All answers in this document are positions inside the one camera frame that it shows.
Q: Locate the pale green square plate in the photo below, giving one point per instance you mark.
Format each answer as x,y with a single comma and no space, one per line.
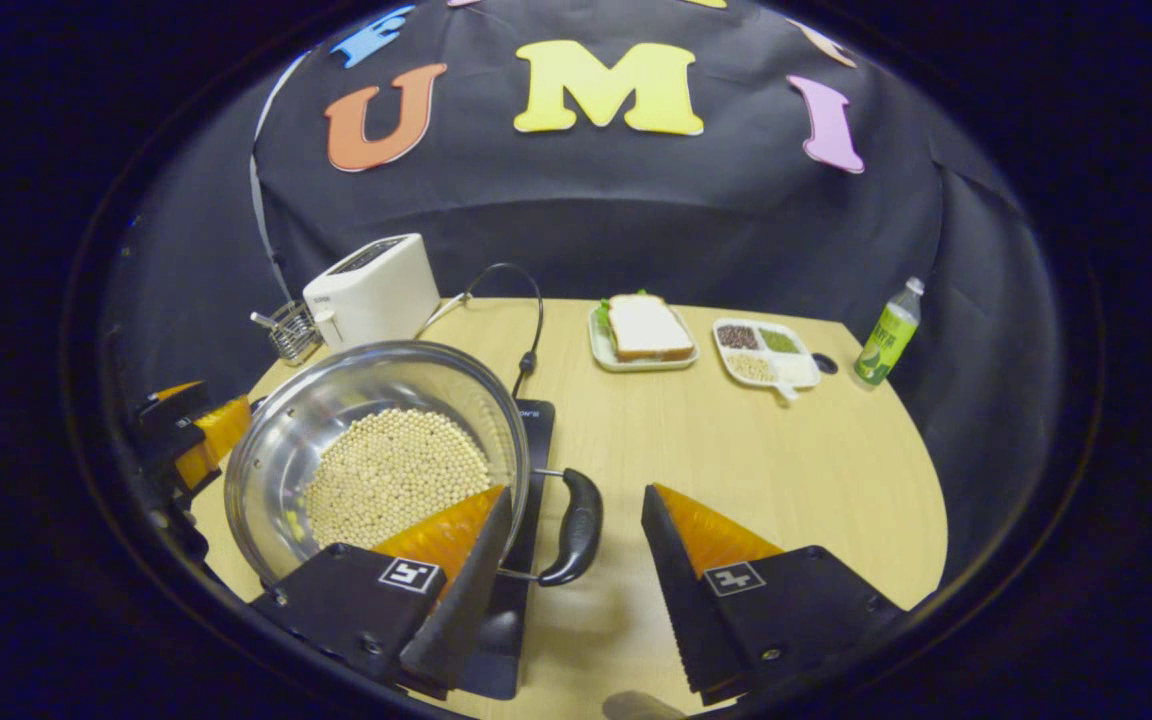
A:
601,350

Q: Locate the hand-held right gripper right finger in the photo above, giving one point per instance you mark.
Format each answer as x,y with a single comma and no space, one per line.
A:
683,600

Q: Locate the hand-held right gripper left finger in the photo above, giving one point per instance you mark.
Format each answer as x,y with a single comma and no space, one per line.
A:
464,600

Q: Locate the stainless steel pot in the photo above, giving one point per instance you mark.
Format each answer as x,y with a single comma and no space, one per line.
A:
276,450

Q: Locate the pile of soybeans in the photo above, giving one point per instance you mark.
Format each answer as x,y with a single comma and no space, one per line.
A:
391,485

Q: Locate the black induction cooktop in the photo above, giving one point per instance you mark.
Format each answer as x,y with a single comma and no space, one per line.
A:
534,440

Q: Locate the white divided grain tray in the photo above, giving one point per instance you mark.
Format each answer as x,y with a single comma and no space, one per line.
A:
798,372

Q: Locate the green label drink bottle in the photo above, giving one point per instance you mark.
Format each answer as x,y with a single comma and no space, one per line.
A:
886,345

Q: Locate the sandwich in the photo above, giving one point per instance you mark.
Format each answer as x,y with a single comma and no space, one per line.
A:
648,328

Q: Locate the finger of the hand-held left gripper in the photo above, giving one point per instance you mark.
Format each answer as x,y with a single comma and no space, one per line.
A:
221,430

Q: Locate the white toaster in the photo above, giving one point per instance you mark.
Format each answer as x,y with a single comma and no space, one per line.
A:
376,290

